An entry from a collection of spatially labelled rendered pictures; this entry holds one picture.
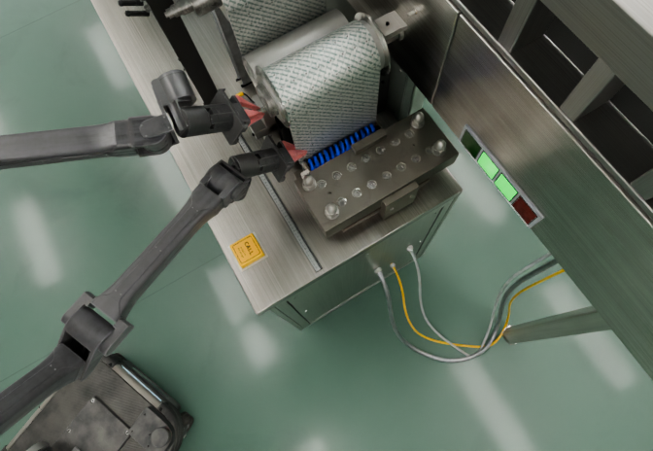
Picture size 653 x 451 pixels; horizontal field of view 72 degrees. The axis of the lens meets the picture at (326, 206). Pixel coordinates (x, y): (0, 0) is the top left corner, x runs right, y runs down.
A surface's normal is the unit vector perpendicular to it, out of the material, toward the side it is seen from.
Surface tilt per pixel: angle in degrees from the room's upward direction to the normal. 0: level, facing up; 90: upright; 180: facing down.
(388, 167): 0
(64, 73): 0
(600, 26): 90
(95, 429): 0
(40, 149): 19
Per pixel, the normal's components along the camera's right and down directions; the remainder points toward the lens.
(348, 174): -0.06, -0.33
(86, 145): 0.17, -0.12
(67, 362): 0.50, -0.74
